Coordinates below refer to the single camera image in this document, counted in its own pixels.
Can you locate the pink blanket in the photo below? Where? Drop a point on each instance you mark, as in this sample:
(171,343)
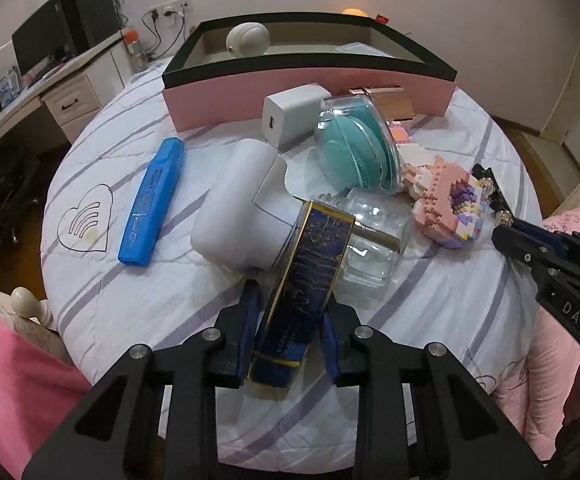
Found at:
(15,385)

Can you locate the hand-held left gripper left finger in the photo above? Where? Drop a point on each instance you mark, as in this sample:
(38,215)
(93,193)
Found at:
(247,332)

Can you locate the white and pink block figure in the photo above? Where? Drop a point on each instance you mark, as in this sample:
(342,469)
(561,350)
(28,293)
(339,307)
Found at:
(415,162)

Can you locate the orange-cap bottle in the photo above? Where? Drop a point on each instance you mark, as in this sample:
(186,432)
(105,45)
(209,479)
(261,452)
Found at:
(135,50)

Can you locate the dark blue gold-print box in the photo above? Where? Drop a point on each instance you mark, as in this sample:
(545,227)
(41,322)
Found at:
(310,270)

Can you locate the pink storage box black rim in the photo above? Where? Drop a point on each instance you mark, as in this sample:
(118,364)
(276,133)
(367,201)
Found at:
(210,105)

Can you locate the white desk drawer unit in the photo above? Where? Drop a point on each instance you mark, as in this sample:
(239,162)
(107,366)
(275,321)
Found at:
(72,105)

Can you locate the white lint remover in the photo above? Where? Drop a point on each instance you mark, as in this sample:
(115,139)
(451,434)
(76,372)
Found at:
(240,210)

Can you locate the rose gold tin can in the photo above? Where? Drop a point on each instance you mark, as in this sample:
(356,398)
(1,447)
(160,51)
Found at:
(390,100)

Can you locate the blue boxes on desk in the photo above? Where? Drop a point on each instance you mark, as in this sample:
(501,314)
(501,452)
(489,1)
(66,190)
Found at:
(9,87)

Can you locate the teal face brush clear case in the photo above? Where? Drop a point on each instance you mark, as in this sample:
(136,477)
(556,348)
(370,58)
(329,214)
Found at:
(350,150)

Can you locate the pink building-block model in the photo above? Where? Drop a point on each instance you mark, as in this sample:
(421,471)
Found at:
(445,210)

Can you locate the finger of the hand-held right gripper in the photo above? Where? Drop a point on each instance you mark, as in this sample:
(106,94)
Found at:
(520,247)
(550,232)

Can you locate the white round ribbed gadget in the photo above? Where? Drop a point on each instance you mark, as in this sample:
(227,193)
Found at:
(247,37)

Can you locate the black computer monitor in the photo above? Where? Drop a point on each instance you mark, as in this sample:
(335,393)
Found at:
(42,40)

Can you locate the black beaded hair clip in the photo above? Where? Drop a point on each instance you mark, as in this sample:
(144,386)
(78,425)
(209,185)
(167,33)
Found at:
(490,185)

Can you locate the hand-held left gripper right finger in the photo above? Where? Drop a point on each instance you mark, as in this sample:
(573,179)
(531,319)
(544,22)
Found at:
(331,352)

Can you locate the clear glass bottle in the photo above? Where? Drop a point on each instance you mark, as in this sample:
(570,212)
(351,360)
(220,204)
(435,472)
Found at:
(377,252)

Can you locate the cream bed post knob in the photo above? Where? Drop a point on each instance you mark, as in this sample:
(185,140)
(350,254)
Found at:
(30,307)

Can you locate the blue highlighter pen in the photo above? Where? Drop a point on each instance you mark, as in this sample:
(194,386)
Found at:
(150,205)

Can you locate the white wall power outlets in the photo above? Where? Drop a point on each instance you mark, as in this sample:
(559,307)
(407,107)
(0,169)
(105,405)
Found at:
(170,10)

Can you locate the black computer tower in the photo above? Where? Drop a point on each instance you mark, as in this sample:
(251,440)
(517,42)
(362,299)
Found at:
(92,12)

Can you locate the black office chair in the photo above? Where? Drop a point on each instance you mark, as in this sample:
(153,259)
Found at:
(5,190)

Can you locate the white desk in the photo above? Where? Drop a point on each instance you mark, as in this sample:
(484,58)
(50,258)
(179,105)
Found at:
(15,105)

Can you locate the white charger plug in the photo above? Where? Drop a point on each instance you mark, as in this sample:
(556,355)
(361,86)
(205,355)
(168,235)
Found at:
(295,110)

